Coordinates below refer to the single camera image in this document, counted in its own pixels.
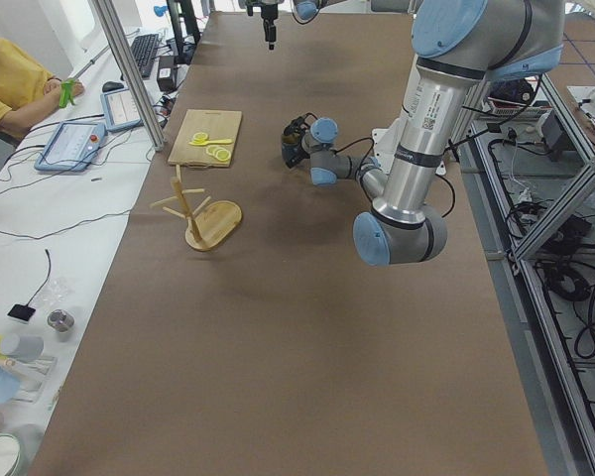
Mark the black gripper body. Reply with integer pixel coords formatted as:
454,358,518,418
245,0,281,18
283,133,308,168

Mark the blue-grey mug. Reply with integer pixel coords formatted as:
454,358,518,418
281,135,301,168

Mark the wooden cup rack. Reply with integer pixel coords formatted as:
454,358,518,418
150,166,243,252

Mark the small steel cup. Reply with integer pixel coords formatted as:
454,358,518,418
47,309,75,342

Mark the grey cup on tray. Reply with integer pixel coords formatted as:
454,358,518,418
0,333,44,363

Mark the clear cup tray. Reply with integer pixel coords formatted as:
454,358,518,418
6,355,58,404

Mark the yellow plastic knife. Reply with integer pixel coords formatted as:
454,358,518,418
188,139,233,147

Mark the wooden cutting board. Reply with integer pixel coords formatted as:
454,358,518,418
168,109,243,168

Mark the black monitor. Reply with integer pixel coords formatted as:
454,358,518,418
167,0,201,64

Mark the lemon slice under knife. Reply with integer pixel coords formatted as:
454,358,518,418
190,132,208,145

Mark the black keyboard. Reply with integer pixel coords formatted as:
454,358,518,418
131,34,160,78

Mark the far teach pendant tablet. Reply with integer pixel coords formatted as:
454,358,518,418
100,88,143,132

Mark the teach pendant tablet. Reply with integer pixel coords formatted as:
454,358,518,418
34,121,107,174
100,88,143,132

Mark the near teach pendant tablet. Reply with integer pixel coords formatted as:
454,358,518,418
34,121,107,174

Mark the person in yellow shirt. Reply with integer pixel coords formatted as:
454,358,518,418
0,38,62,143

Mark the black square pad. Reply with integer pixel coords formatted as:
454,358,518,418
7,303,36,323

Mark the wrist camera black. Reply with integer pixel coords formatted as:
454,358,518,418
283,113,310,137

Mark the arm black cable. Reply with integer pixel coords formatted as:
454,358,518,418
326,88,502,219

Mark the aluminium frame post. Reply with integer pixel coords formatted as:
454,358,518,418
92,0,165,152

